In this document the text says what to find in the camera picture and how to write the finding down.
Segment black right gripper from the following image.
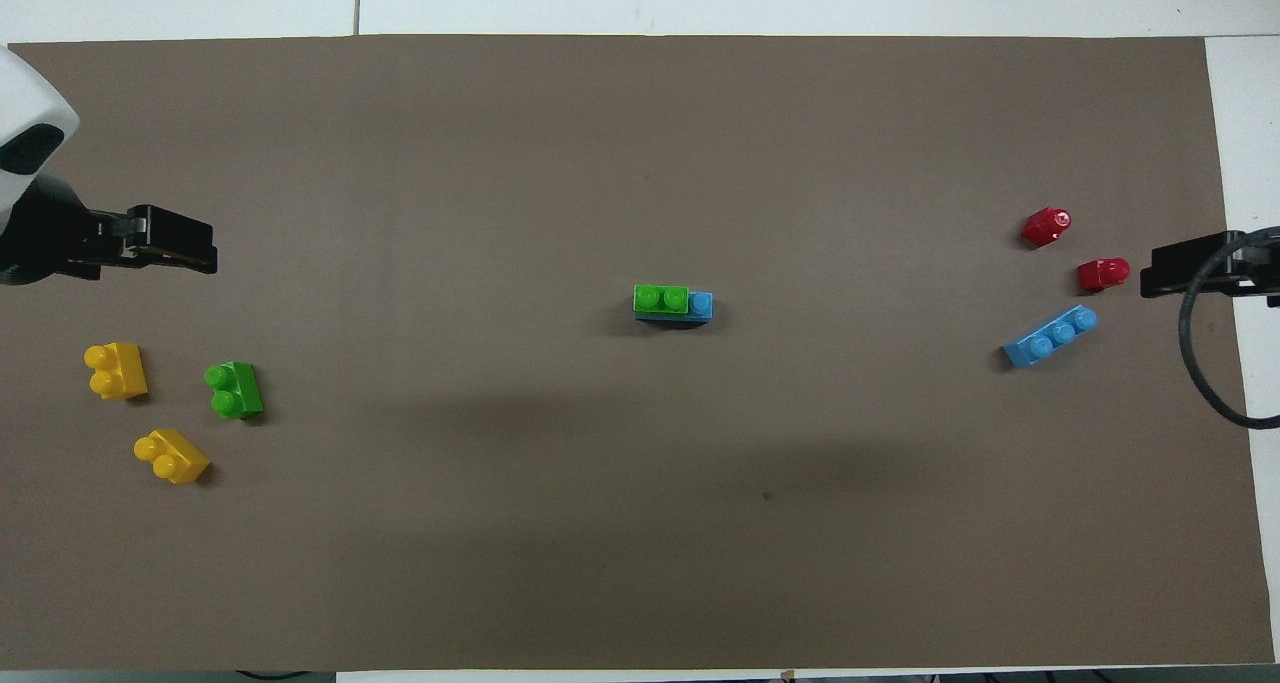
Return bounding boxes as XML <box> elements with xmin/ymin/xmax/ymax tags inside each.
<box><xmin>1139</xmin><ymin>227</ymin><xmax>1280</xmax><ymax>310</ymax></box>

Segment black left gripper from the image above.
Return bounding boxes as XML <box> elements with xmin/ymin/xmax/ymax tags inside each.
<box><xmin>0</xmin><ymin>175</ymin><xmax>219</xmax><ymax>286</ymax></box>

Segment blue three-stud toy block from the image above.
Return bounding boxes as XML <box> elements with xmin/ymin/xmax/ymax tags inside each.
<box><xmin>1002</xmin><ymin>304</ymin><xmax>1099</xmax><ymax>369</ymax></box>
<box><xmin>633</xmin><ymin>291</ymin><xmax>715</xmax><ymax>327</ymax></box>

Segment green two-stud toy block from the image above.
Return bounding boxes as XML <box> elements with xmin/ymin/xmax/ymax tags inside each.
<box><xmin>633</xmin><ymin>283</ymin><xmax>692</xmax><ymax>317</ymax></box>
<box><xmin>203</xmin><ymin>360</ymin><xmax>265</xmax><ymax>421</ymax></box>

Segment red one-stud toy block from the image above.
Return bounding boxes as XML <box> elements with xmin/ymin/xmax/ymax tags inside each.
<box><xmin>1077</xmin><ymin>257</ymin><xmax>1132</xmax><ymax>294</ymax></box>
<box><xmin>1020</xmin><ymin>206</ymin><xmax>1073</xmax><ymax>250</ymax></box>

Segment yellow two-stud toy block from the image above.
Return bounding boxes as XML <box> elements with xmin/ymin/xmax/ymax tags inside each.
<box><xmin>133</xmin><ymin>429</ymin><xmax>212</xmax><ymax>486</ymax></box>
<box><xmin>83</xmin><ymin>342</ymin><xmax>150</xmax><ymax>402</ymax></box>

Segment brown table mat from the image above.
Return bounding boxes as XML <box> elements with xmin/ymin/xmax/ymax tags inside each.
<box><xmin>0</xmin><ymin>35</ymin><xmax>1277</xmax><ymax>673</ymax></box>

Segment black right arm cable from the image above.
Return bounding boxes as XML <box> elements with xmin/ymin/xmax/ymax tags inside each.
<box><xmin>1179</xmin><ymin>226</ymin><xmax>1280</xmax><ymax>432</ymax></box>

